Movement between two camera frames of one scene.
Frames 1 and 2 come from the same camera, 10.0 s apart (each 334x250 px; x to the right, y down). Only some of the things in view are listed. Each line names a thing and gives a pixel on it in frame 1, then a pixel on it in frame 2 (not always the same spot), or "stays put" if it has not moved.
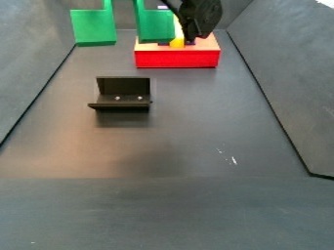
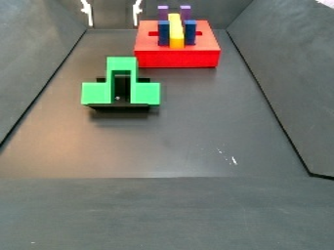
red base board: (202, 55) stays put
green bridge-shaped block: (95, 30) -> (98, 93)
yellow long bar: (178, 42) stays put
